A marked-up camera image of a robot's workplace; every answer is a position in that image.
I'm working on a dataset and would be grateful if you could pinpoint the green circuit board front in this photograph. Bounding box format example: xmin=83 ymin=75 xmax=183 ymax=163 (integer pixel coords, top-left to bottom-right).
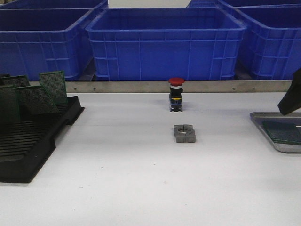
xmin=261 ymin=121 xmax=301 ymax=143

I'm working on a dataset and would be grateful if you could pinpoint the blue plastic crate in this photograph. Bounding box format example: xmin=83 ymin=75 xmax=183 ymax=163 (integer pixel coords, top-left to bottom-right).
xmin=86 ymin=8 xmax=246 ymax=81
xmin=232 ymin=7 xmax=301 ymax=80
xmin=0 ymin=8 xmax=95 ymax=81

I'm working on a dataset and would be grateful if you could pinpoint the blue crate rear centre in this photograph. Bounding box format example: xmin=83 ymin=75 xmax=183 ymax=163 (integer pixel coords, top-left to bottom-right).
xmin=187 ymin=0 xmax=241 ymax=8

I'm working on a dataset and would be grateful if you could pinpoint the green circuit board rear left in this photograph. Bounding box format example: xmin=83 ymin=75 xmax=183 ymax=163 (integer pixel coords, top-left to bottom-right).
xmin=1 ymin=75 xmax=30 ymax=88

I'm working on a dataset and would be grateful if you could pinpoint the metal table edge rail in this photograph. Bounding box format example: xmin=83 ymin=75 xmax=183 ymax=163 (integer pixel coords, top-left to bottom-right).
xmin=65 ymin=80 xmax=292 ymax=93

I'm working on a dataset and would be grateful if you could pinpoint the green circuit board left edge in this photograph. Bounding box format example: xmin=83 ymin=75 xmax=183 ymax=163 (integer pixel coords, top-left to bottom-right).
xmin=0 ymin=85 xmax=21 ymax=124

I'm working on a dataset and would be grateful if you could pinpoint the red emergency stop button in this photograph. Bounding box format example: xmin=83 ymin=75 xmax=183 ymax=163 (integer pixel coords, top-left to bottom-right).
xmin=168 ymin=77 xmax=185 ymax=112

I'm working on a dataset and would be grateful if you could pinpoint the blue crate rear left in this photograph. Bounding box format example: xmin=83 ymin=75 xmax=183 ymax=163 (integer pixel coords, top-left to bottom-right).
xmin=0 ymin=0 xmax=109 ymax=9

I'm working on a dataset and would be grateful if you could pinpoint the black slotted board rack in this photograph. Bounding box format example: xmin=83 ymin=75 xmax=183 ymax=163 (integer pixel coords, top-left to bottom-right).
xmin=0 ymin=96 xmax=84 ymax=183

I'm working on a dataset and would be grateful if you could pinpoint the blue plastic crate right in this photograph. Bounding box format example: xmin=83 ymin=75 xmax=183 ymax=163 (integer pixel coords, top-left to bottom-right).
xmin=232 ymin=7 xmax=301 ymax=80

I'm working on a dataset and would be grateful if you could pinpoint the blue plastic crate left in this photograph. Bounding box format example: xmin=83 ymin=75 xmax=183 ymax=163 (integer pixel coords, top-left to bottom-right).
xmin=0 ymin=8 xmax=95 ymax=81

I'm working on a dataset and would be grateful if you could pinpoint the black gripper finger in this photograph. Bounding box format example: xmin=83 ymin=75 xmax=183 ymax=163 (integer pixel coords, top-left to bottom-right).
xmin=277 ymin=69 xmax=301 ymax=115

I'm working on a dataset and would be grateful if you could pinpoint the blue crate rear right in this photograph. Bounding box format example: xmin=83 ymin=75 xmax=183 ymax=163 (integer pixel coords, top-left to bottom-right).
xmin=218 ymin=0 xmax=301 ymax=7

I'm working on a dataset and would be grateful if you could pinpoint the green circuit board middle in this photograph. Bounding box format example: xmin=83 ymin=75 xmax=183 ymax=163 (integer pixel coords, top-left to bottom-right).
xmin=14 ymin=85 xmax=59 ymax=115

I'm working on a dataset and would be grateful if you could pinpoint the blue plastic crate centre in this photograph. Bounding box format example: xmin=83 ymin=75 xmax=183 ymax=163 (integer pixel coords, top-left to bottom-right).
xmin=86 ymin=8 xmax=246 ymax=81

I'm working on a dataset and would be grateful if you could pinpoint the grey metal clamp block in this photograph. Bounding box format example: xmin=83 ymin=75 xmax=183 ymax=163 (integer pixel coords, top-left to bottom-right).
xmin=174 ymin=124 xmax=197 ymax=143

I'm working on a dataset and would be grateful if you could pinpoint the silver metal tray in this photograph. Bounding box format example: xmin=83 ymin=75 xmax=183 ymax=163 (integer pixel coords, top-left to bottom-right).
xmin=250 ymin=112 xmax=301 ymax=153

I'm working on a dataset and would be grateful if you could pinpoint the green circuit board upright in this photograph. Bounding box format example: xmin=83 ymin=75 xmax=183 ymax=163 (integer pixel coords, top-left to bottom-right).
xmin=39 ymin=71 xmax=68 ymax=105

